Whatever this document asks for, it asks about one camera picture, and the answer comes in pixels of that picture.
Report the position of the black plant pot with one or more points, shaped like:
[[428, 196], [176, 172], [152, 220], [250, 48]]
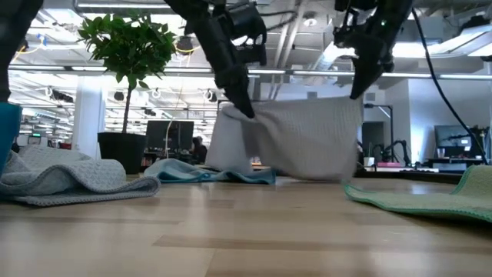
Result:
[[121, 152]]

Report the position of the dark monitor on desk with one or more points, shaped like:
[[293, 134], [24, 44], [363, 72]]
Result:
[[453, 135]]

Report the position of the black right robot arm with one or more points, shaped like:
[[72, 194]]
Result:
[[403, 5]]

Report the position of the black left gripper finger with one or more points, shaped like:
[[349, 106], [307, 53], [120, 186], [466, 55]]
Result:
[[242, 98]]

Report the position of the grey waffle microfiber towel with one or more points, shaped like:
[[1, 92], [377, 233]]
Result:
[[77, 177]]

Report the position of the black computer monitor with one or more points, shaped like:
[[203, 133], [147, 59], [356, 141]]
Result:
[[169, 134]]

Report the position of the white building pillar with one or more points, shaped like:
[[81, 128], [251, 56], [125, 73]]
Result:
[[89, 115]]

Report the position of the beige grey microfiber towel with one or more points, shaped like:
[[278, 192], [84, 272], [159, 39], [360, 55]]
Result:
[[300, 138]]

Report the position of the green leafy plant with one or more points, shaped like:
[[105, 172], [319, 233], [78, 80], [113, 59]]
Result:
[[127, 46]]

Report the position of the green microfiber towel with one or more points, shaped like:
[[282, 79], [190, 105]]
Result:
[[423, 202]]

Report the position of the teal plastic bin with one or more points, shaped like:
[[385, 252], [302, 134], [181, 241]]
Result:
[[8, 131]]

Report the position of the person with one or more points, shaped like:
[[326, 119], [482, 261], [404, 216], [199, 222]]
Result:
[[199, 148]]

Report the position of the pink flat box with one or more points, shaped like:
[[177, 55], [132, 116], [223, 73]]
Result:
[[389, 164]]

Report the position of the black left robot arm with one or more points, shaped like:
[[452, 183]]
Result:
[[188, 7]]

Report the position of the light blue teal-edged towel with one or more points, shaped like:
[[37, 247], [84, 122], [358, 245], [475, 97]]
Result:
[[180, 171]]

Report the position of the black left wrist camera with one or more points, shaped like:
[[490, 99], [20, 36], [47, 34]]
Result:
[[248, 27]]

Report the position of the black background robot arms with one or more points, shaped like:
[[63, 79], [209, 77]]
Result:
[[399, 148]]

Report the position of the black rectangular stand frame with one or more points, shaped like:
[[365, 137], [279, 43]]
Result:
[[391, 131]]

